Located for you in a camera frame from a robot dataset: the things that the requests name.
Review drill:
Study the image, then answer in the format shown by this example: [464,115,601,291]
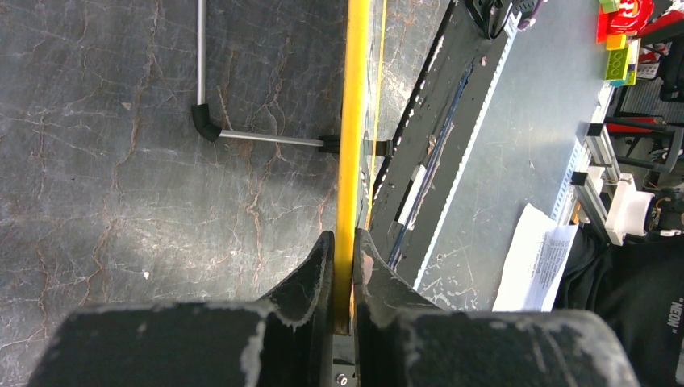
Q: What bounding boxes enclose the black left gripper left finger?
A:
[29,231,335,386]

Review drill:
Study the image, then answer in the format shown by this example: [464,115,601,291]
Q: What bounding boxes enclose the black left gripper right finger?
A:
[353,229,638,386]

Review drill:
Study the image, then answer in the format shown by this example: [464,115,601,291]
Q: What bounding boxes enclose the yellow framed whiteboard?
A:
[332,1,387,335]

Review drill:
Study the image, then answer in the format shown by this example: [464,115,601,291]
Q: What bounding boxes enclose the black whiteboard stand foot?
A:
[319,135,394,157]

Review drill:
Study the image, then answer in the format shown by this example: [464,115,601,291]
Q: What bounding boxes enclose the metal whiteboard stand rod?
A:
[191,0,327,148]

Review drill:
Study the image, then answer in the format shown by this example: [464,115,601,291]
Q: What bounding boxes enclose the white paper sheet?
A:
[492,204,578,312]

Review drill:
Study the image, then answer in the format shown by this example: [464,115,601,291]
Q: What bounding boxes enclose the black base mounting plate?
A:
[369,1,514,284]

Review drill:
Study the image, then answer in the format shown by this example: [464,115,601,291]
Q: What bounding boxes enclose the colourful toy bricks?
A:
[595,0,655,88]

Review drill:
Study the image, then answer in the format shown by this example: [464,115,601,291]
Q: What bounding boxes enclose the slotted cable duct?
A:
[395,10,522,281]

